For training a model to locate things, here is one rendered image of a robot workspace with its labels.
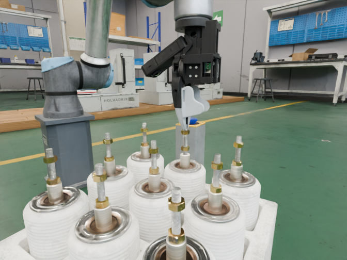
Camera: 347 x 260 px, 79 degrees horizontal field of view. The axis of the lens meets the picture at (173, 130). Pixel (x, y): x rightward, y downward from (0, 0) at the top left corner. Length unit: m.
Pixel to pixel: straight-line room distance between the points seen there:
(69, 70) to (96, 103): 1.64
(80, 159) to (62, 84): 0.30
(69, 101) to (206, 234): 0.75
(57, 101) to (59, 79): 0.08
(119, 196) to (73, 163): 0.53
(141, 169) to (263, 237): 0.29
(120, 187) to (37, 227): 0.15
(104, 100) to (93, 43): 1.70
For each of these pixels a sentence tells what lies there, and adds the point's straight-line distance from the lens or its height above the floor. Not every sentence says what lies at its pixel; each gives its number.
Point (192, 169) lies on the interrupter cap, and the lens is 0.48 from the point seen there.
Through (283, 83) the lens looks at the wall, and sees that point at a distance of 5.46.
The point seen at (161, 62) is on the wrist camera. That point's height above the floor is 0.48.
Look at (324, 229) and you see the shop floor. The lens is 0.85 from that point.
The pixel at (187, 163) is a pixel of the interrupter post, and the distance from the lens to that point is 0.49.
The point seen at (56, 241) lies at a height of 0.21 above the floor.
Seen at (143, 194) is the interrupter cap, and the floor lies 0.25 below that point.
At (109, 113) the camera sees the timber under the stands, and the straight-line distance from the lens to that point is 2.54.
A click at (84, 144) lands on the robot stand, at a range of 0.95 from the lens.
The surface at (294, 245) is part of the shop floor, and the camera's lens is 0.74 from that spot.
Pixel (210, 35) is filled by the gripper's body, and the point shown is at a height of 0.52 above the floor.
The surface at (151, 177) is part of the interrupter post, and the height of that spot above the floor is 0.28.
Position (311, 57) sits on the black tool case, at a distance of 4.70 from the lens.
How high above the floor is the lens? 0.45
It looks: 14 degrees down
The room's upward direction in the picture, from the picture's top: straight up
